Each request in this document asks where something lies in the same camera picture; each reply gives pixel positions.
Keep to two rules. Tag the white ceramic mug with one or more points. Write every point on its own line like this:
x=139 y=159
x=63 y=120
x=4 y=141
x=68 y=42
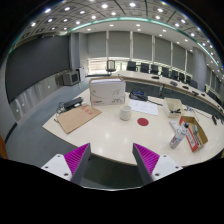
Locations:
x=125 y=113

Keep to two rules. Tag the clear plastic water bottle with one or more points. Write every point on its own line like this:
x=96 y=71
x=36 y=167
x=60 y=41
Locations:
x=178 y=136

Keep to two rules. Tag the open cardboard box red side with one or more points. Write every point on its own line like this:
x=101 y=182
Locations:
x=193 y=138

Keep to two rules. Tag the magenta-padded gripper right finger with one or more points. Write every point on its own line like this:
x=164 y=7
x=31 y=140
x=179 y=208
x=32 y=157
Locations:
x=146 y=157

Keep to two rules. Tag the flat round red coaster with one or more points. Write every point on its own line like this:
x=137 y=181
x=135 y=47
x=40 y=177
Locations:
x=142 y=121

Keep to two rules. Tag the round ceiling lights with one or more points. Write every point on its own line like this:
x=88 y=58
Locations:
x=104 y=6

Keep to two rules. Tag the large white cardboard box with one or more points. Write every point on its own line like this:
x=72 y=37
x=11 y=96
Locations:
x=106 y=91

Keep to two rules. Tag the single black mesh chair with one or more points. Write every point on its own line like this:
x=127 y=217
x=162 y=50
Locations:
x=110 y=65

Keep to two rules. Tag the row of black office chairs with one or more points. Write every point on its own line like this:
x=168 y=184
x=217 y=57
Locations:
x=144 y=67

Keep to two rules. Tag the white printed paper sheet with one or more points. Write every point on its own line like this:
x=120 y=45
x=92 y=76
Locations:
x=144 y=107

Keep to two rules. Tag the small open beige cardboard box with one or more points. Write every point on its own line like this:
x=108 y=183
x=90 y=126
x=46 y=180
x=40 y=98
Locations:
x=171 y=105

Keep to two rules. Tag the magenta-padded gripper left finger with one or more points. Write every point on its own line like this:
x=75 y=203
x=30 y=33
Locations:
x=77 y=156

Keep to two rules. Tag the flat brown cardboard sheet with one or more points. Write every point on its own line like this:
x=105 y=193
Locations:
x=77 y=118

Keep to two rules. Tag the black power strip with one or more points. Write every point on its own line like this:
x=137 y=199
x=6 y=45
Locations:
x=73 y=102

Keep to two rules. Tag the grey box monitor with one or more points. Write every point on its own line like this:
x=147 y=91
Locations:
x=70 y=78

